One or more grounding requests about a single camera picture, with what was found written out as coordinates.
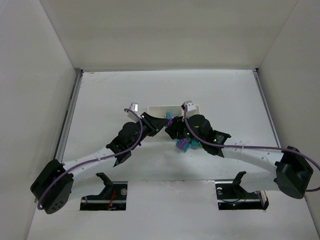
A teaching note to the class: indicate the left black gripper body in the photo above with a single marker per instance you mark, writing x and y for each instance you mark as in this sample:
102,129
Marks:
150,122

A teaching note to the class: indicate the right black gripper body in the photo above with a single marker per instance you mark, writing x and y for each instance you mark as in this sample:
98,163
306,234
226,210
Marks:
178,127

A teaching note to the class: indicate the purple lego plate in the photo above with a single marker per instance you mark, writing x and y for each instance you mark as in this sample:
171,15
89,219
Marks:
169,122

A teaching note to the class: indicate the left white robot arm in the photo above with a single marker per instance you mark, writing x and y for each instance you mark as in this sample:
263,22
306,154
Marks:
59,182

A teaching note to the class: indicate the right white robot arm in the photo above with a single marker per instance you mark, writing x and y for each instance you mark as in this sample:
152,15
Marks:
283,169

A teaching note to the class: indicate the white three-compartment tray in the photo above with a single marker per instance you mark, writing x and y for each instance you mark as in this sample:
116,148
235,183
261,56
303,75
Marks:
160,111

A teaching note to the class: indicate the green lego brick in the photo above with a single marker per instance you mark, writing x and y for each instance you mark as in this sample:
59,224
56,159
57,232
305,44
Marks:
194,143

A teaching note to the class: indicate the teal lego brick on table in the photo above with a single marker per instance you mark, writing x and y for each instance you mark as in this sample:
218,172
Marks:
183,147

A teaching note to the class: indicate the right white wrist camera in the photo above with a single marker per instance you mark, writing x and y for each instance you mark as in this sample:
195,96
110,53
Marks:
189,108

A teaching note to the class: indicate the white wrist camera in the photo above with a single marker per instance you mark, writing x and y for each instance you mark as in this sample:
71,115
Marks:
189,108
133,110

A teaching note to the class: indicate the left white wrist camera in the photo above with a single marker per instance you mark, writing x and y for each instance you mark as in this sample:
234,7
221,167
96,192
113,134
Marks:
133,110

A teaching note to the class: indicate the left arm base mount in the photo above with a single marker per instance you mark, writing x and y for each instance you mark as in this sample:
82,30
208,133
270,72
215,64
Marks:
113,196

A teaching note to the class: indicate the left aluminium rail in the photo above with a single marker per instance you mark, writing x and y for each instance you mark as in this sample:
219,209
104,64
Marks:
67,121

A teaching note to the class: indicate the aluminium rail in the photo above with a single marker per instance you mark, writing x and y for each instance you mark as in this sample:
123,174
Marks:
67,121
269,116

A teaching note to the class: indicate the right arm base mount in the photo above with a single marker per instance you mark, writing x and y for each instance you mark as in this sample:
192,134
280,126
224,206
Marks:
231,196

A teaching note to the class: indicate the right aluminium rail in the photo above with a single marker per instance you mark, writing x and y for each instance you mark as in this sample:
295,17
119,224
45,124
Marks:
269,116

